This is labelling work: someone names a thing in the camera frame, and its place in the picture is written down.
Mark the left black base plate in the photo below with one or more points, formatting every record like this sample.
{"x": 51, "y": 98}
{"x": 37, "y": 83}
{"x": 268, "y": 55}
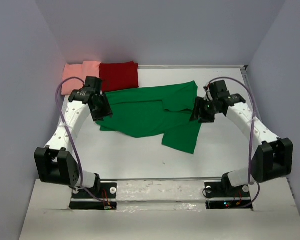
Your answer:
{"x": 104, "y": 200}

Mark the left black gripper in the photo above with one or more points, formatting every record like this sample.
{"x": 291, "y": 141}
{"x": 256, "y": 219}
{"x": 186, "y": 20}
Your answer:
{"x": 106, "y": 111}

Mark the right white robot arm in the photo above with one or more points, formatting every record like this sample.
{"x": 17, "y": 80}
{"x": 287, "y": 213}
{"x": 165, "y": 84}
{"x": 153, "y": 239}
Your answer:
{"x": 269, "y": 156}

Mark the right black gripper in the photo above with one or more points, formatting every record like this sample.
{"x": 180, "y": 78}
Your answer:
{"x": 199, "y": 103}

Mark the folded pink t shirt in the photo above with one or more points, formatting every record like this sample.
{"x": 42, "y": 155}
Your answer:
{"x": 87, "y": 68}

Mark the folded red t shirt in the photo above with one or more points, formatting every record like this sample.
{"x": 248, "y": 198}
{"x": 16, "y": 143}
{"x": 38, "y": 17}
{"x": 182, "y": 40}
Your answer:
{"x": 119, "y": 76}

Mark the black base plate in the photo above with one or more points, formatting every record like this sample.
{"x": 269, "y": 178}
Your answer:
{"x": 104, "y": 200}
{"x": 217, "y": 198}

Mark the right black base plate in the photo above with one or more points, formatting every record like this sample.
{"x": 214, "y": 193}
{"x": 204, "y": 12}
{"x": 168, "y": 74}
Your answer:
{"x": 217, "y": 198}

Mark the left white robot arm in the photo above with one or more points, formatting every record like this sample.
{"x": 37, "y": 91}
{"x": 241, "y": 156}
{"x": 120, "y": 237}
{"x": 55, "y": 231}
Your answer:
{"x": 58, "y": 162}

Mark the green t shirt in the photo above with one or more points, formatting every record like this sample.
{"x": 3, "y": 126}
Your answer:
{"x": 151, "y": 111}

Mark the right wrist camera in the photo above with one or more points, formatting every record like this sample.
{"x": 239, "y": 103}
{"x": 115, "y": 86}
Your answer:
{"x": 208, "y": 96}

